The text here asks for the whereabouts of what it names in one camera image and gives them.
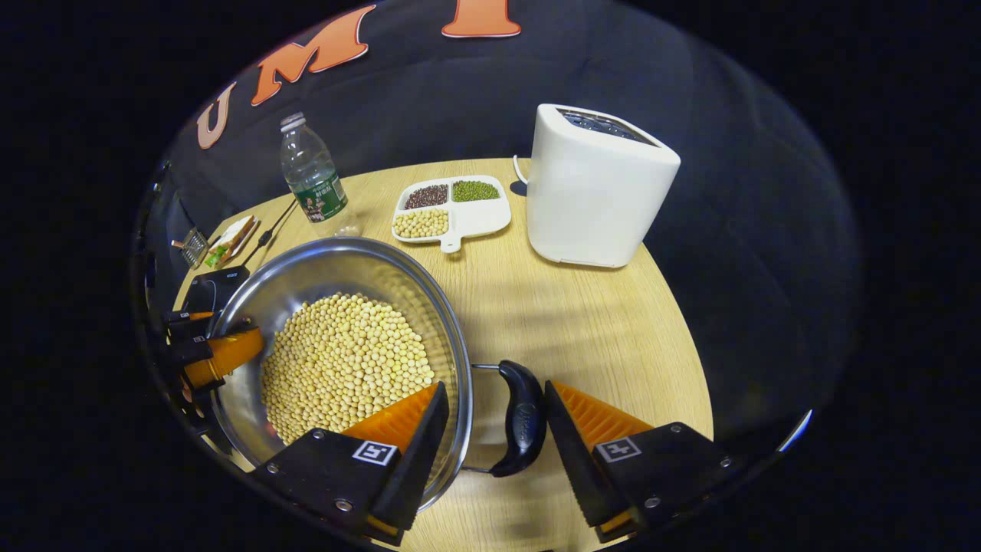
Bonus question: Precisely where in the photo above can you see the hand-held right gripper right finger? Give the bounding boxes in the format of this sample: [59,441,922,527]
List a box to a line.
[544,379,743,544]

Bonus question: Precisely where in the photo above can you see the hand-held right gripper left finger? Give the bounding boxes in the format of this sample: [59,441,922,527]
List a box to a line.
[249,381,451,547]

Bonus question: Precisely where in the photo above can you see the stainless steel pot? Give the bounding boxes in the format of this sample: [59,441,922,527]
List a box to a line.
[205,236,549,513]

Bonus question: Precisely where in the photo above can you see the sandwich with lettuce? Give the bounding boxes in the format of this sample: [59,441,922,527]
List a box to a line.
[204,215,261,269]

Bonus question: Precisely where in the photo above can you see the large pile of yellow soybeans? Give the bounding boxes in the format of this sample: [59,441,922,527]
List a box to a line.
[259,292,436,445]

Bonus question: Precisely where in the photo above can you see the clear plastic water bottle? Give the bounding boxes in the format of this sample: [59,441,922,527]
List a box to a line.
[278,112,363,238]

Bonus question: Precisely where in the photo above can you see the small pile of yellow soybeans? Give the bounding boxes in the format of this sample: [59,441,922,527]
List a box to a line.
[393,208,450,239]

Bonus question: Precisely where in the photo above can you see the white toaster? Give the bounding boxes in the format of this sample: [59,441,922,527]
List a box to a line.
[525,103,681,269]

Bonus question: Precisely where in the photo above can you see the white divided dish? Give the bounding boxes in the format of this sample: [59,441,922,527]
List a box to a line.
[391,175,513,255]

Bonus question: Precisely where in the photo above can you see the pile of dark red beans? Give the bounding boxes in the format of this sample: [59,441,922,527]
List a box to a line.
[404,184,450,211]

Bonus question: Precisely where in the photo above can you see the pile of green mung beans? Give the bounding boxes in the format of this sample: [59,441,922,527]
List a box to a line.
[451,179,501,203]

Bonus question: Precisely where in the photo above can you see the small metal wire holder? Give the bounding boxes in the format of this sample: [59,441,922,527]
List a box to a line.
[170,228,211,269]

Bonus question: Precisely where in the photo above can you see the black power cable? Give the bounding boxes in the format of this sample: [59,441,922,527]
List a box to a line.
[241,198,300,269]

